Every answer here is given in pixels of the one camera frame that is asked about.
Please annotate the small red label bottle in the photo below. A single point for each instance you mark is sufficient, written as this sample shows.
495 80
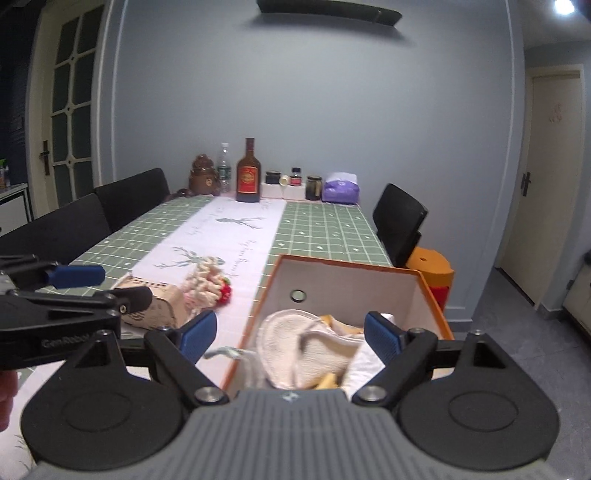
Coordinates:
296 177

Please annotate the brown patterned tissue box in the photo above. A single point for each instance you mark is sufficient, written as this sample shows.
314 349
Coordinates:
152 300

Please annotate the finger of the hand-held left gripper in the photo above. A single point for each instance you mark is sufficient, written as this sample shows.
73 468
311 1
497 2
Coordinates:
76 275
131 300

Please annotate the orange stool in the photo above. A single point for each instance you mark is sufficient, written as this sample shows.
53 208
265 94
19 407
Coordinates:
431 272

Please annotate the dark glass jar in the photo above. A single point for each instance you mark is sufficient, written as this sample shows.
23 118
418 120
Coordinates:
313 188

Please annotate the white cloth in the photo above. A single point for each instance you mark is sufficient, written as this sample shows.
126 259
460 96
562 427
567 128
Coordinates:
364 364

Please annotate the cream plain door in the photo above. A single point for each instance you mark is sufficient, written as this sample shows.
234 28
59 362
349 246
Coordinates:
540 184

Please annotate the purple tissue pack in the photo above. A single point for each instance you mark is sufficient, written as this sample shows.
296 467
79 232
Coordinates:
340 189

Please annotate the white cabinet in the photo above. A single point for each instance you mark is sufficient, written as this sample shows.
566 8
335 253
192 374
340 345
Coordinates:
14 207

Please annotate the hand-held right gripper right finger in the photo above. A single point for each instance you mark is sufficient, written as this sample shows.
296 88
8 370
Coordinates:
383 337

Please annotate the clear water bottle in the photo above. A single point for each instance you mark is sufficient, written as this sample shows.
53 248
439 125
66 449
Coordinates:
224 168

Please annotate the person's left hand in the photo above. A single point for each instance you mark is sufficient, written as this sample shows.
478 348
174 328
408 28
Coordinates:
7 399

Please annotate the cream round cloth pad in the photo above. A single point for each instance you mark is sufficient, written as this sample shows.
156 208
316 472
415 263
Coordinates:
286 341

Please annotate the white low box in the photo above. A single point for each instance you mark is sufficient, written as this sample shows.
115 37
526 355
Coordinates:
282 191

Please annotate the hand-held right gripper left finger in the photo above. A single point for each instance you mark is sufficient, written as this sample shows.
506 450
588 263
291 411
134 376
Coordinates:
198 334

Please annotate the white printed table runner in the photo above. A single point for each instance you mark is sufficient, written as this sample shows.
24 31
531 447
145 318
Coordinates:
221 235

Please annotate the dark ceiling lamp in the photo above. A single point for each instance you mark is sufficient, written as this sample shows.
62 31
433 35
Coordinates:
328 10

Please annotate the ceiling spotlight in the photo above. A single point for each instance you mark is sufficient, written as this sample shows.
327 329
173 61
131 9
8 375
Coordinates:
563 5

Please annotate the cream fluffy knitted toy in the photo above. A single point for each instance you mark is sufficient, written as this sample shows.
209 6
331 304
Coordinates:
203 281

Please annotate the brown liquor bottle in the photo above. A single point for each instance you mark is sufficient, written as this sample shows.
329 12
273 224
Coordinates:
248 177

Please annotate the glass paned door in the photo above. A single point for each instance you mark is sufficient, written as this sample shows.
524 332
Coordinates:
69 101

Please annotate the brown ceramic jar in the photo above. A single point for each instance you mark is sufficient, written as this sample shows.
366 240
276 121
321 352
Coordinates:
203 177

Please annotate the yellow cloth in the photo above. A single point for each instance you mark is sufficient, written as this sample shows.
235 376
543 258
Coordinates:
328 382

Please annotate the orange cardboard box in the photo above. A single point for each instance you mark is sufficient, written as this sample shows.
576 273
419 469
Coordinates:
351 281

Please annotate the black chair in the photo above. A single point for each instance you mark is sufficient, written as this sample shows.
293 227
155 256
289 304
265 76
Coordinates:
134 198
55 230
397 221

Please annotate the black lidded jar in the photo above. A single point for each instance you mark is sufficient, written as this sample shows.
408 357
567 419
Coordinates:
273 177

